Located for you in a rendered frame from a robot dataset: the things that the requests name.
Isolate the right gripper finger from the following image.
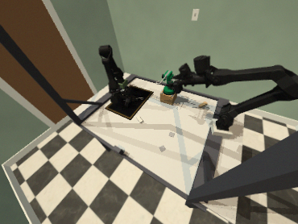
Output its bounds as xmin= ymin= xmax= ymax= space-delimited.
xmin=172 ymin=74 xmax=182 ymax=80
xmin=166 ymin=81 xmax=175 ymax=90

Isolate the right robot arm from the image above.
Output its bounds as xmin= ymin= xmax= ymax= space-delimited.
xmin=193 ymin=56 xmax=298 ymax=131

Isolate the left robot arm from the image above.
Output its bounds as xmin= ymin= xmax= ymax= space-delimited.
xmin=98 ymin=45 xmax=130 ymax=104

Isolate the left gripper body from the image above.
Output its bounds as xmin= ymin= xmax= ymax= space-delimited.
xmin=119 ymin=91 xmax=130 ymax=107

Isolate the tan wooden bar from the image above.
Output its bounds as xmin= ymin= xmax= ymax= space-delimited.
xmin=199 ymin=102 xmax=208 ymax=108

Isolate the brown wooden block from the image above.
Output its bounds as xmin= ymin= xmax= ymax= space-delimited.
xmin=160 ymin=92 xmax=177 ymax=105

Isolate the green bench vise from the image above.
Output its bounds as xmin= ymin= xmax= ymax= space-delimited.
xmin=163 ymin=71 xmax=175 ymax=94

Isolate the black mat with tan border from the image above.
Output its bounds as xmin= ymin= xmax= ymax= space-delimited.
xmin=105 ymin=85 xmax=154 ymax=120

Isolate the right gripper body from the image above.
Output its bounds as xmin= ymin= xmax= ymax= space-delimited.
xmin=173 ymin=72 xmax=196 ymax=93

